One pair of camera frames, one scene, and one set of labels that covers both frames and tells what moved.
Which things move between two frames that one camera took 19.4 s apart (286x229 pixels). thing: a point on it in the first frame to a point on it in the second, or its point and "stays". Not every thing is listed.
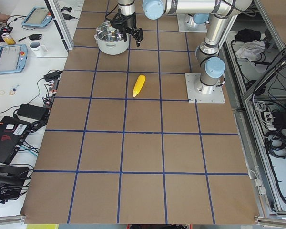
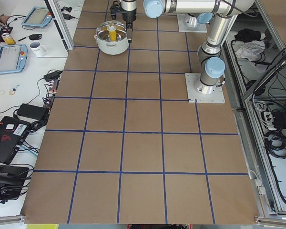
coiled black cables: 277,142 stays
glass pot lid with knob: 106,31 stays
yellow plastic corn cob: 139,85 to 113,35
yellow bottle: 8,38 stays
